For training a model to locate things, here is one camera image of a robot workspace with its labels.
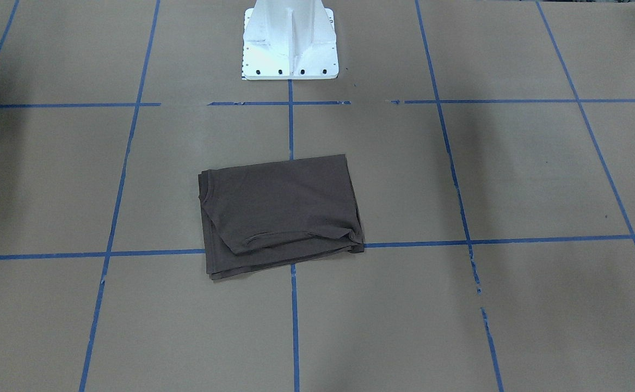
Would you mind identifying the dark brown t-shirt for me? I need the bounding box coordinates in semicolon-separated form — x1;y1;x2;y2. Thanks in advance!
198;154;365;280

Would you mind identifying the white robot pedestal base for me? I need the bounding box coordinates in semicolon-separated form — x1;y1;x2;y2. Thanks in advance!
241;1;340;81

